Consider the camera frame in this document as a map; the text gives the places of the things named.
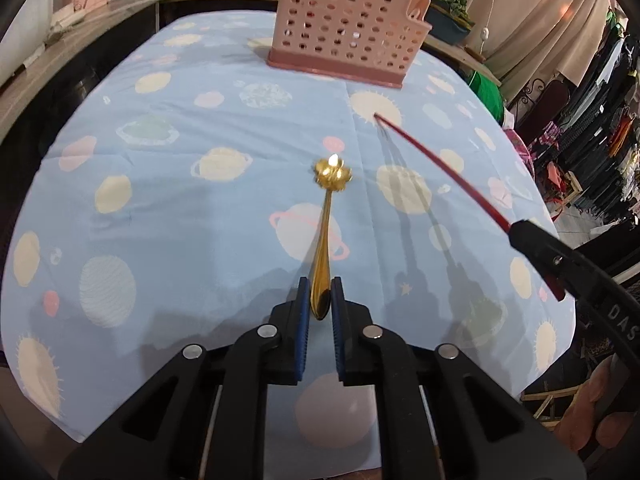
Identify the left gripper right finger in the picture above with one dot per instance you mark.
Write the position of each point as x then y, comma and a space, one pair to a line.
440, 416

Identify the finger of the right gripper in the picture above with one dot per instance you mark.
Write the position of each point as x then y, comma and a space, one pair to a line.
563, 269

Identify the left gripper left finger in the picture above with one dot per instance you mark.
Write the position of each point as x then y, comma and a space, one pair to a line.
203, 414

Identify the bright red chopstick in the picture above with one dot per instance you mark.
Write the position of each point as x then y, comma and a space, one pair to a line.
445, 169

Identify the gold flower spoon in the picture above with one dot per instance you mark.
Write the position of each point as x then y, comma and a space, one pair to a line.
332, 176

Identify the person's right hand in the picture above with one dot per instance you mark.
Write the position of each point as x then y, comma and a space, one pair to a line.
579, 422

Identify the pink floral cloth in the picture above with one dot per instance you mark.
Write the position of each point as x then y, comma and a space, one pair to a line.
521, 149

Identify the green bag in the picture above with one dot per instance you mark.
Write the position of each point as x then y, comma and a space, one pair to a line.
488, 93

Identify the beige curtain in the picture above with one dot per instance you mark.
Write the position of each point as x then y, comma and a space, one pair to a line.
522, 40

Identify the dark planter with greens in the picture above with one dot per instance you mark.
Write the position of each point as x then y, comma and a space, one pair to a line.
449, 20

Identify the pink perforated utensil basket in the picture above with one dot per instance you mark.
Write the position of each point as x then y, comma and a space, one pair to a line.
372, 41

